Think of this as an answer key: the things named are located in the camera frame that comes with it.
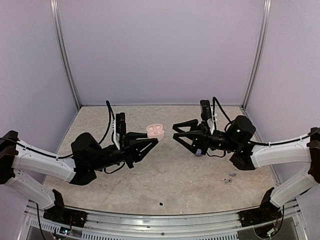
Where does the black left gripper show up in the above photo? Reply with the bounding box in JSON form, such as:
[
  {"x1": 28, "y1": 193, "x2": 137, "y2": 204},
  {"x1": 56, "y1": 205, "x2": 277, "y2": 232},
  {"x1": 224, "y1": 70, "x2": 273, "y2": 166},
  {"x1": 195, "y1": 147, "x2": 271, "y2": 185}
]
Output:
[{"x1": 90, "y1": 132, "x2": 158, "y2": 171}]

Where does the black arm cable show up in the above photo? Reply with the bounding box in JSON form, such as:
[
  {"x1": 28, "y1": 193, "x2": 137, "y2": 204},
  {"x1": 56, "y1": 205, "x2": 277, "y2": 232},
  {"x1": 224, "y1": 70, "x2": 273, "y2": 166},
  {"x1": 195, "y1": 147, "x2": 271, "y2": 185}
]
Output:
[
  {"x1": 0, "y1": 100, "x2": 113, "y2": 160},
  {"x1": 212, "y1": 96, "x2": 320, "y2": 146}
]

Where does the right silver frame post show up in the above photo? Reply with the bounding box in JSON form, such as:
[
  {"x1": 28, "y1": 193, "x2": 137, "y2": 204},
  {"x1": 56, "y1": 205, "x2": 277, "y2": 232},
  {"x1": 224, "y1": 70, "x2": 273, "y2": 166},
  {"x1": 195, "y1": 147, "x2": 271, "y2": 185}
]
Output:
[{"x1": 241, "y1": 0, "x2": 272, "y2": 112}]

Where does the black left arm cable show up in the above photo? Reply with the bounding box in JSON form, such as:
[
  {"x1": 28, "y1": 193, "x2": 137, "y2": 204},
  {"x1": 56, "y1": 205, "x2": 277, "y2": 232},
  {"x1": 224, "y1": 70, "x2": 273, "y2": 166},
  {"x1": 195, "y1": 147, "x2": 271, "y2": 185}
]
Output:
[{"x1": 0, "y1": 100, "x2": 113, "y2": 160}]

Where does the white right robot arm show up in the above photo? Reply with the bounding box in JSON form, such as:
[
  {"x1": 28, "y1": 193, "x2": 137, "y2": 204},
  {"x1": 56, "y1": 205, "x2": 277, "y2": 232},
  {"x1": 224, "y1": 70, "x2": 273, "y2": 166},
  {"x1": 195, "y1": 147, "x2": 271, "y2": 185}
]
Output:
[{"x1": 172, "y1": 115, "x2": 320, "y2": 222}]

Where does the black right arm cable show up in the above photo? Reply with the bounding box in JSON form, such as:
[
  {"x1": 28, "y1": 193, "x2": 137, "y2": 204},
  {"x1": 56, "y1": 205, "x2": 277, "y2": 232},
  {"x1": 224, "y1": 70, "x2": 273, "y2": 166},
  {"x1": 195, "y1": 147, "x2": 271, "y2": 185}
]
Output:
[{"x1": 212, "y1": 96, "x2": 320, "y2": 146}]

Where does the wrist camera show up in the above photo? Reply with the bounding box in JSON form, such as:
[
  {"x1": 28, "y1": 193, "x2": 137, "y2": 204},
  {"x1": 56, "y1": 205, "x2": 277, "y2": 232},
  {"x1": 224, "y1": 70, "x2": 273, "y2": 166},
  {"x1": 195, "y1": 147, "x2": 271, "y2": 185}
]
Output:
[
  {"x1": 111, "y1": 112, "x2": 126, "y2": 150},
  {"x1": 200, "y1": 99, "x2": 217, "y2": 134}
]

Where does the pink earbud charging case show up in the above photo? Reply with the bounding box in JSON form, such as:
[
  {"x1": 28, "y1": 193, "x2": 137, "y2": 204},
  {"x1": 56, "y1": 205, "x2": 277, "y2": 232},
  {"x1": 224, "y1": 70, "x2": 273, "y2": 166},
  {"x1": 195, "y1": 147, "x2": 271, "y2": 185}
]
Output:
[{"x1": 146, "y1": 123, "x2": 165, "y2": 142}]

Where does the purple round charging case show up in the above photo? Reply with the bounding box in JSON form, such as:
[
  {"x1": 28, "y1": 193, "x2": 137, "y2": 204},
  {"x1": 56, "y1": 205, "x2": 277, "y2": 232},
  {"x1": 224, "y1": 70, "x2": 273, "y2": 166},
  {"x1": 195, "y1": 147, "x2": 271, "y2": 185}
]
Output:
[{"x1": 194, "y1": 149, "x2": 203, "y2": 157}]

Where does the purple earbud near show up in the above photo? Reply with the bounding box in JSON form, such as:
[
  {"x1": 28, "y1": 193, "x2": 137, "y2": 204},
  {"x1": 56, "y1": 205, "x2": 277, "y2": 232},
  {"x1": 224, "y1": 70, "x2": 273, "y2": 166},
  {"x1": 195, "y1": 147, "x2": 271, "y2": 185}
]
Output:
[{"x1": 220, "y1": 178, "x2": 233, "y2": 184}]

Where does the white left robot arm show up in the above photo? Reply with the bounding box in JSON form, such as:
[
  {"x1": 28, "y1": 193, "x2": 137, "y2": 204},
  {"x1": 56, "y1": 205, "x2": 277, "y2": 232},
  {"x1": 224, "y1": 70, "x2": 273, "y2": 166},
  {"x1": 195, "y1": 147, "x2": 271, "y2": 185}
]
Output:
[{"x1": 0, "y1": 130, "x2": 159, "y2": 223}]

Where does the silver front aluminium rail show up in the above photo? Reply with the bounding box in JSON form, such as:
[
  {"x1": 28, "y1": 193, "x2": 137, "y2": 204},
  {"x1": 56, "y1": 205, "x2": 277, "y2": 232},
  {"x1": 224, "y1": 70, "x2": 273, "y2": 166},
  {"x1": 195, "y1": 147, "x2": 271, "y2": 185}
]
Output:
[{"x1": 16, "y1": 200, "x2": 309, "y2": 240}]

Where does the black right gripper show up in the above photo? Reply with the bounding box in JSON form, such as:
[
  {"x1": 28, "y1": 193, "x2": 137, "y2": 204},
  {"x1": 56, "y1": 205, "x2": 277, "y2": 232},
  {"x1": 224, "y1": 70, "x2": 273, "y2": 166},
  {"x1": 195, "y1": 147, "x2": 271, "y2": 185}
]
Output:
[{"x1": 173, "y1": 119, "x2": 240, "y2": 155}]

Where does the left silver frame post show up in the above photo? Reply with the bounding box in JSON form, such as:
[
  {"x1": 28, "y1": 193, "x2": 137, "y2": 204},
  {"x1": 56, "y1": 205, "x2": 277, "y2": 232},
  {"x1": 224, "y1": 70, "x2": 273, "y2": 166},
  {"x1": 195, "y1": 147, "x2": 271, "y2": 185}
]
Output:
[{"x1": 50, "y1": 0, "x2": 82, "y2": 111}]

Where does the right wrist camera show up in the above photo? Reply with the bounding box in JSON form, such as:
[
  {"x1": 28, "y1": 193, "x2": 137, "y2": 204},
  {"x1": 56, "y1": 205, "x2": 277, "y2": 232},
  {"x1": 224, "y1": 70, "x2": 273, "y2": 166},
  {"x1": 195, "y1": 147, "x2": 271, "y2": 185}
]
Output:
[{"x1": 200, "y1": 99, "x2": 217, "y2": 134}]

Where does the silver frame post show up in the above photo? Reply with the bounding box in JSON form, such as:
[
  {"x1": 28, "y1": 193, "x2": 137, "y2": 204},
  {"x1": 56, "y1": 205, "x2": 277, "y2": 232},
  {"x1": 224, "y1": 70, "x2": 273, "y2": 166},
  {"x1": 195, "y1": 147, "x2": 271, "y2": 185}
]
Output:
[
  {"x1": 50, "y1": 0, "x2": 82, "y2": 111},
  {"x1": 241, "y1": 0, "x2": 272, "y2": 112}
]

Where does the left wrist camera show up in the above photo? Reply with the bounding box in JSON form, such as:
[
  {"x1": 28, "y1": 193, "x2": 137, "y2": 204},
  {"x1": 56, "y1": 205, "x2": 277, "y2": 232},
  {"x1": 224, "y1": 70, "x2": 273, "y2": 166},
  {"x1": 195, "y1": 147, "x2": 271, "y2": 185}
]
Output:
[{"x1": 111, "y1": 112, "x2": 126, "y2": 150}]

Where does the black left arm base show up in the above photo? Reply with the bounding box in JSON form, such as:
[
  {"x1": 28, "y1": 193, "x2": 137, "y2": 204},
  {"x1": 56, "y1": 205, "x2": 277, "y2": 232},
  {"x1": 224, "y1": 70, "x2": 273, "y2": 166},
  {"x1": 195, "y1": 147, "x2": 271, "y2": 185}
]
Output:
[{"x1": 43, "y1": 189, "x2": 88, "y2": 228}]

